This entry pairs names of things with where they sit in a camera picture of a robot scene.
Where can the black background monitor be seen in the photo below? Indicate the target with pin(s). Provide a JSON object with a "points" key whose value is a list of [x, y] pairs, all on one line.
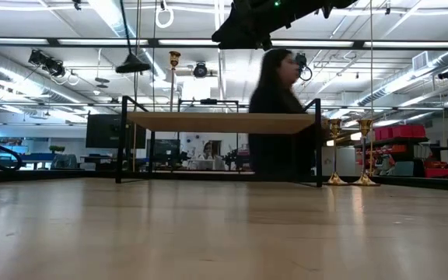
{"points": [[103, 132]]}

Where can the gold candlestick holder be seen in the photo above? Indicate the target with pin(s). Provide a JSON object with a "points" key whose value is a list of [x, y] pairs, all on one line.
{"points": [[365, 180], [334, 179], [174, 58]]}

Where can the shelf with red bins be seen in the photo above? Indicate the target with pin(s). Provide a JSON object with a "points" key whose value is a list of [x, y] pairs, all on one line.
{"points": [[401, 131]]}

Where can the small black ceiling camera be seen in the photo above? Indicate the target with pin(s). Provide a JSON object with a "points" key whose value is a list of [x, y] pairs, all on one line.
{"points": [[447, 74]]}

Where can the black overhead rig beam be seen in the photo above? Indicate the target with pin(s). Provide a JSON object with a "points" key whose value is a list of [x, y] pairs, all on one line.
{"points": [[358, 44]]}

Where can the round black ceiling camera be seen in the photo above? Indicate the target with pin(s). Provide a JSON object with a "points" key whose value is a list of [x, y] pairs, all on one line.
{"points": [[200, 71]]}

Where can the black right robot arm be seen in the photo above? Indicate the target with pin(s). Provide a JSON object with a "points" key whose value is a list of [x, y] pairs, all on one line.
{"points": [[317, 5]]}

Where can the grey chair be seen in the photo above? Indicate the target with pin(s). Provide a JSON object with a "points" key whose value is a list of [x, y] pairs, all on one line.
{"points": [[64, 161]]}

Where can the wooden shelf riser black legs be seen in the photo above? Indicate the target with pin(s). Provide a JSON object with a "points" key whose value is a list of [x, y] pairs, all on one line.
{"points": [[224, 122]]}

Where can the black candlestick holder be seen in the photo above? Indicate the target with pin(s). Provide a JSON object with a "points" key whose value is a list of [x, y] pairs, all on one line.
{"points": [[132, 66]]}

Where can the green background plant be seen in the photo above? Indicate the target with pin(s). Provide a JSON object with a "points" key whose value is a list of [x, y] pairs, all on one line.
{"points": [[57, 148]]}

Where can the black aluminium table frame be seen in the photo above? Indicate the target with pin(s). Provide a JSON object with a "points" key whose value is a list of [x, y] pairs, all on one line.
{"points": [[53, 175]]}

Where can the person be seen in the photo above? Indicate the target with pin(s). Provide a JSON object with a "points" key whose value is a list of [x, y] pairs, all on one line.
{"points": [[274, 101], [208, 149]]}

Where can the tan vertical pole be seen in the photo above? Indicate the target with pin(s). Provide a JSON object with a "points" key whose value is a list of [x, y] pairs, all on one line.
{"points": [[134, 151], [371, 78]]}

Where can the red box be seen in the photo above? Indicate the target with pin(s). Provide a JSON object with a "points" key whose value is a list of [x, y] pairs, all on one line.
{"points": [[439, 173]]}

